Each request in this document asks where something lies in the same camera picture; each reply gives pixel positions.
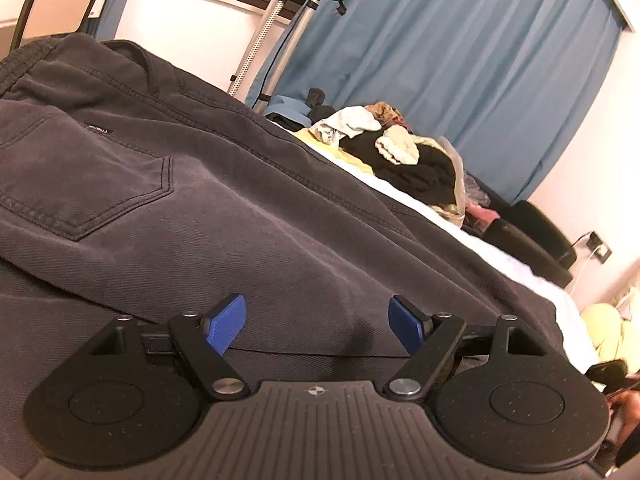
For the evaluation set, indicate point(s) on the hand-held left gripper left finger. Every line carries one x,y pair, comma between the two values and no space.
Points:
227,320

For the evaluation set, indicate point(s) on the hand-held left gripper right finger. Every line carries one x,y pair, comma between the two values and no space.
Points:
405,325

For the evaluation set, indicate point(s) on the black pants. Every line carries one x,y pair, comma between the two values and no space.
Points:
225,210

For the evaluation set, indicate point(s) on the pile of mixed clothes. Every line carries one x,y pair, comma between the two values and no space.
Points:
425,170

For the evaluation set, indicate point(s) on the yellow cloth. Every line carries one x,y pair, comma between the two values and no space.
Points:
605,330

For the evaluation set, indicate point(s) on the pink item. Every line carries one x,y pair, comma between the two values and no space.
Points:
482,215

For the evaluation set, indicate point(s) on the black sofa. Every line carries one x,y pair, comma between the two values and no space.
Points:
530,240

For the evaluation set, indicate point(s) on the wide blue curtain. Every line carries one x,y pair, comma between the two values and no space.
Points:
450,60

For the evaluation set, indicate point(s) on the garment steamer stand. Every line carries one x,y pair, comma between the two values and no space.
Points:
260,35

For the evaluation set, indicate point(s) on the beige chair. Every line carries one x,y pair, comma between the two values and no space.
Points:
60,0

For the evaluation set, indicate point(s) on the white vanity desk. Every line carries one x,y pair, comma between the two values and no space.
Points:
10,10

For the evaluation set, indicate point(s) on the black wall socket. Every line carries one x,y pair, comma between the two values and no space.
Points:
600,247

